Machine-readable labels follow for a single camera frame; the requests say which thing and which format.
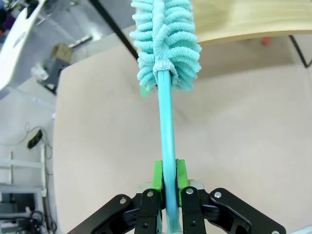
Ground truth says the brown cardboard box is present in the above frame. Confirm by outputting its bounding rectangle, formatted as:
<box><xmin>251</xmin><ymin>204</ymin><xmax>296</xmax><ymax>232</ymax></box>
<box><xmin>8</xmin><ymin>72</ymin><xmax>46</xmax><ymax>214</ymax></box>
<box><xmin>50</xmin><ymin>42</ymin><xmax>74</xmax><ymax>61</ymax></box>

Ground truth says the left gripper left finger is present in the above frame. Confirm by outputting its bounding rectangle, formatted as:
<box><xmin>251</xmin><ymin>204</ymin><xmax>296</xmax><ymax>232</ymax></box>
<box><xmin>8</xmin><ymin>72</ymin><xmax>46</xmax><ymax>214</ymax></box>
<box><xmin>70</xmin><ymin>159</ymin><xmax>164</xmax><ymax>234</ymax></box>

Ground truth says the black power strip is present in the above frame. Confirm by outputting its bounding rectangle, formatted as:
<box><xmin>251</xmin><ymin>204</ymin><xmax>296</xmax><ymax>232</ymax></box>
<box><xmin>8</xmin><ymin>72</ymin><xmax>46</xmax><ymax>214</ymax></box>
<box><xmin>27</xmin><ymin>128</ymin><xmax>43</xmax><ymax>149</ymax></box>

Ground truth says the dark grey cart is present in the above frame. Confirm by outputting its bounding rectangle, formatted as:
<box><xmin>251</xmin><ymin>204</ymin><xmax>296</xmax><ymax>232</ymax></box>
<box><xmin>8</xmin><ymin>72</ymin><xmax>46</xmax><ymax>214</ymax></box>
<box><xmin>41</xmin><ymin>58</ymin><xmax>72</xmax><ymax>95</ymax></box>

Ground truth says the teal microfibre duster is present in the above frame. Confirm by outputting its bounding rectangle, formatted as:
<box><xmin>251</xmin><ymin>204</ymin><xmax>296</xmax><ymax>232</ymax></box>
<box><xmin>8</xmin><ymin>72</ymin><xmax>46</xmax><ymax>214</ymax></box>
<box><xmin>129</xmin><ymin>0</ymin><xmax>202</xmax><ymax>234</ymax></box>

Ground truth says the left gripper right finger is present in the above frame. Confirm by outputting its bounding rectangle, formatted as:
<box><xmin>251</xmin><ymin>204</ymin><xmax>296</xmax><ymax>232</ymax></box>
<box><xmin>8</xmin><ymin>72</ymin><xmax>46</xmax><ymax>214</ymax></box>
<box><xmin>175</xmin><ymin>158</ymin><xmax>287</xmax><ymax>234</ymax></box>

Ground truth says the white metal frame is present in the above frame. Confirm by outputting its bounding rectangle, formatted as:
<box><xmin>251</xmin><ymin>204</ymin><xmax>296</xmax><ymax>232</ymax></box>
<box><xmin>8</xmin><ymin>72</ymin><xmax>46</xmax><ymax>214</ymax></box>
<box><xmin>0</xmin><ymin>143</ymin><xmax>49</xmax><ymax>234</ymax></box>

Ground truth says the two-tier wood and black shelf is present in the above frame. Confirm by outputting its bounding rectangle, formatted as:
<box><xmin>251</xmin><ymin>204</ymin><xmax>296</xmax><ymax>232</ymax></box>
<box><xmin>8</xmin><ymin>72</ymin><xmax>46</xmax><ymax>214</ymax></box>
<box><xmin>91</xmin><ymin>0</ymin><xmax>312</xmax><ymax>69</ymax></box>

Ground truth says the white desk with grey legs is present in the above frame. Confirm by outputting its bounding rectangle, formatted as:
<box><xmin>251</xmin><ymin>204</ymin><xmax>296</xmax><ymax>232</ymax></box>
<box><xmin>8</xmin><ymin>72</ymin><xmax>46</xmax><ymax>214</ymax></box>
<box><xmin>0</xmin><ymin>0</ymin><xmax>47</xmax><ymax>91</ymax></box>

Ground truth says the clear plastic bag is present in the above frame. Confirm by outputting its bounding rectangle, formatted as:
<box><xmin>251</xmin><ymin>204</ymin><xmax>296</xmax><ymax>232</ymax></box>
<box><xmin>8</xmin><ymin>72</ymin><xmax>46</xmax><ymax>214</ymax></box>
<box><xmin>30</xmin><ymin>62</ymin><xmax>49</xmax><ymax>80</ymax></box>

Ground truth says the black cable bundle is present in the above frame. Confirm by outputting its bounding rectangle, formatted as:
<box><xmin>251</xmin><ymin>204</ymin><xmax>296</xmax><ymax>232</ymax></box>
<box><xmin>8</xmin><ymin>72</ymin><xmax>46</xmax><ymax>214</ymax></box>
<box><xmin>24</xmin><ymin>209</ymin><xmax>58</xmax><ymax>232</ymax></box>

